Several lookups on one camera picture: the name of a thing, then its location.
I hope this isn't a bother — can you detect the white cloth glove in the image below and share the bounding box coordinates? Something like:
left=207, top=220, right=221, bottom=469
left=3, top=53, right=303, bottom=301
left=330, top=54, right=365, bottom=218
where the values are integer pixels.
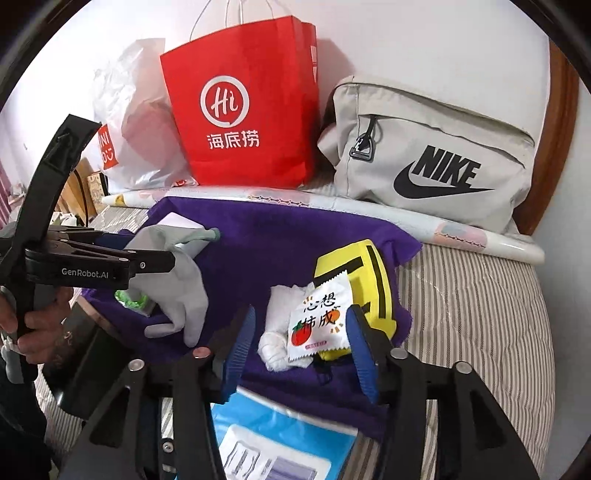
left=126, top=225, right=221, bottom=348

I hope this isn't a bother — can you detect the white Miniso plastic bag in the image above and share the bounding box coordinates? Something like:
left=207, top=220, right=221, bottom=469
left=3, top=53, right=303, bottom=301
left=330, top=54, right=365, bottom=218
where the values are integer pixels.
left=93, top=38, right=197, bottom=190

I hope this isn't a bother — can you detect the blue tissue pack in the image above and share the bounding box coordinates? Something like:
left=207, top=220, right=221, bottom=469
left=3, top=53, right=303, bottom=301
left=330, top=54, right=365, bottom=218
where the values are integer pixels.
left=211, top=388, right=358, bottom=480

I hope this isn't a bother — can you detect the rolled patterned mat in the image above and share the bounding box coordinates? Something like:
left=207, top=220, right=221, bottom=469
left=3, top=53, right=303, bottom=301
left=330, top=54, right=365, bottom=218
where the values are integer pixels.
left=101, top=186, right=545, bottom=266

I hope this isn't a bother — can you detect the beige Nike bag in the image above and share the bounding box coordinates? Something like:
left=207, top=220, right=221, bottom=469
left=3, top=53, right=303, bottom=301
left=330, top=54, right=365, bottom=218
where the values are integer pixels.
left=316, top=74, right=538, bottom=236

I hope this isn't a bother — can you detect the tomato print snack packet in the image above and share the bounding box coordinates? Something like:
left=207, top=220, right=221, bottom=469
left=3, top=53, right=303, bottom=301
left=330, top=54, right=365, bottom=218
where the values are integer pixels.
left=287, top=272, right=353, bottom=361

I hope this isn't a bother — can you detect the left hand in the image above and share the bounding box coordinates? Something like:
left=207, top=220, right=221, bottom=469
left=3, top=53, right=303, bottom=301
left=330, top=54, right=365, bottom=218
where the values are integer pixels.
left=17, top=287, right=73, bottom=364

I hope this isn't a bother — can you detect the green tissue pack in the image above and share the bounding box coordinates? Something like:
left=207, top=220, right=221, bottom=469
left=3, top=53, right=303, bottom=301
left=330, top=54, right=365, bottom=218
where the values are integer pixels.
left=114, top=289, right=153, bottom=316

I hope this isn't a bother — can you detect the striped quilt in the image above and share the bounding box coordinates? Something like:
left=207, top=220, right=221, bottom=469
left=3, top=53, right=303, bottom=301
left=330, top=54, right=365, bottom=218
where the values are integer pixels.
left=34, top=204, right=558, bottom=480

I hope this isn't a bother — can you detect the red Haidilao paper bag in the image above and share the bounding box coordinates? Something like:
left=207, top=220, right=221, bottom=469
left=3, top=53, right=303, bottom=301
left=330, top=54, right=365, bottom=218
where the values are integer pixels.
left=160, top=16, right=320, bottom=188

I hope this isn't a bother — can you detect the wooden bed headboard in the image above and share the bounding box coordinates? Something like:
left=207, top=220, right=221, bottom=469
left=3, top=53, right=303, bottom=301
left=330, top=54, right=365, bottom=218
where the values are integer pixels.
left=513, top=40, right=580, bottom=235

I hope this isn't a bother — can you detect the purple towel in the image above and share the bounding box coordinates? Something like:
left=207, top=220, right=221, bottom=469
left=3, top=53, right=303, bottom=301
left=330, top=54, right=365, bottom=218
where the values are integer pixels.
left=80, top=195, right=424, bottom=441

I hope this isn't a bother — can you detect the yellow Adidas pouch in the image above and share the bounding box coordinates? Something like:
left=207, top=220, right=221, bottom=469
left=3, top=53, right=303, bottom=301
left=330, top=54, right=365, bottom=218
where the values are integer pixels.
left=312, top=239, right=397, bottom=338

